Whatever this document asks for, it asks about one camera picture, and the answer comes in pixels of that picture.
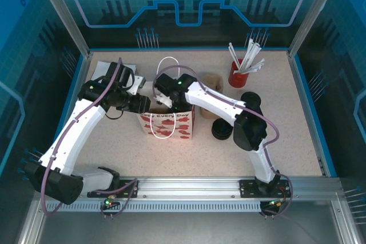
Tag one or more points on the white red-printed paper bag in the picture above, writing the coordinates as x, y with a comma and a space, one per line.
183, 128

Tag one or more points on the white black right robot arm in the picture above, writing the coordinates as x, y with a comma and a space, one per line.
217, 104

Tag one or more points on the brown paper cup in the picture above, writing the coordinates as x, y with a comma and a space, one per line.
213, 82

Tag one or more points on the stack of black cup lids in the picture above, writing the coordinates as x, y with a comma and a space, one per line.
221, 131

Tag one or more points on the red straw holder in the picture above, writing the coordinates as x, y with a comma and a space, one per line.
237, 79

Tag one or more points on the small LED circuit board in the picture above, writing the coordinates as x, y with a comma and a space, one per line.
108, 201
273, 203

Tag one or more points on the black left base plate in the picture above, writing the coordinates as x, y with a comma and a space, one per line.
127, 188

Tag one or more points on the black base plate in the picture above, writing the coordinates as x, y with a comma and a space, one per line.
127, 188
248, 188

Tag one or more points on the aluminium mounting rail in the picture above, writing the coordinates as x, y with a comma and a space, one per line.
186, 188

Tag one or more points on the aluminium frame post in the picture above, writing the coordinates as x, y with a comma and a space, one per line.
314, 12
63, 12

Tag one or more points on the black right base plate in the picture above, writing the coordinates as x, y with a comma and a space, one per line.
248, 188

